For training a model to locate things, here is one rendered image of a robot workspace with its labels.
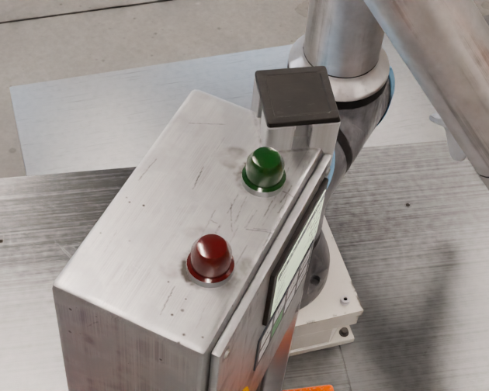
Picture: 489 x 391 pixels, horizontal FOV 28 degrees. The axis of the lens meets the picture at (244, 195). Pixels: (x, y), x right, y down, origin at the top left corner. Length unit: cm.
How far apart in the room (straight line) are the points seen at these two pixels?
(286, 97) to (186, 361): 17
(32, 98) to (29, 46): 130
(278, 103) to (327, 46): 48
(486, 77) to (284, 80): 28
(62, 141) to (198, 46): 138
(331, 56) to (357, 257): 38
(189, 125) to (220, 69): 95
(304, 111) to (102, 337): 18
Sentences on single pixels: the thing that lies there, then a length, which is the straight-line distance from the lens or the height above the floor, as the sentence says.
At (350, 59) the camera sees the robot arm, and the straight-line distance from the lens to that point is 106.
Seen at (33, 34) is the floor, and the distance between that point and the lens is 284.
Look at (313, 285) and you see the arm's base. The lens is 118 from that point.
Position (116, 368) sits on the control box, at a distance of 57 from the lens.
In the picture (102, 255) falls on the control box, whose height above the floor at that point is 147.
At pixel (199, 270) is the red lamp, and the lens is 52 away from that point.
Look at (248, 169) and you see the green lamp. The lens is 56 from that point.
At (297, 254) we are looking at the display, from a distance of 60.
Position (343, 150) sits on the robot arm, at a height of 110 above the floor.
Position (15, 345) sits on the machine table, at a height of 83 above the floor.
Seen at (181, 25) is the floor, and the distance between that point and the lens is 285.
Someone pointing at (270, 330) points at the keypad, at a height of 137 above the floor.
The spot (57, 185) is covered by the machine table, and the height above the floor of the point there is 83.
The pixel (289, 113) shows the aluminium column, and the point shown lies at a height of 150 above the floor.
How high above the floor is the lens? 192
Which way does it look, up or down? 52 degrees down
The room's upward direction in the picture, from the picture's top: 7 degrees clockwise
